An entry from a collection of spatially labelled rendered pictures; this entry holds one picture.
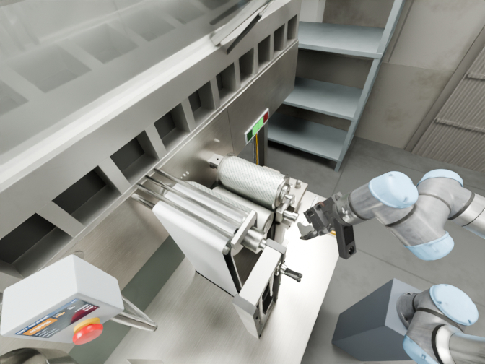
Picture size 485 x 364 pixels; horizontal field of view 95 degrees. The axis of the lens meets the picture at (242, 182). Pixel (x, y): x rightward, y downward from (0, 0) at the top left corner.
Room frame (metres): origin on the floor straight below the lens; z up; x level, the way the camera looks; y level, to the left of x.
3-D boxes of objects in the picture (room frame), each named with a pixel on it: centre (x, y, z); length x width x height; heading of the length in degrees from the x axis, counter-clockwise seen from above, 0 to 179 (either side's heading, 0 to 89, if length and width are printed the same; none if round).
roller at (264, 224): (0.48, 0.03, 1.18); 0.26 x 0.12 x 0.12; 53
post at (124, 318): (0.08, 0.22, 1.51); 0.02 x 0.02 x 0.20
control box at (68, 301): (0.07, 0.22, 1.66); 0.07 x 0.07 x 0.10; 27
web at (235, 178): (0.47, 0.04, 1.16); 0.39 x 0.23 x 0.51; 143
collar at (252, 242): (0.28, -0.01, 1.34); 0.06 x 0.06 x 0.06; 53
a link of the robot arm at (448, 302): (0.08, -0.60, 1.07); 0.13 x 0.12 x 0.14; 131
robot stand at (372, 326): (0.09, -0.61, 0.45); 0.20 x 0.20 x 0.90; 53
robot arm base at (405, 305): (0.09, -0.61, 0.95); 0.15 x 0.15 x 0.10
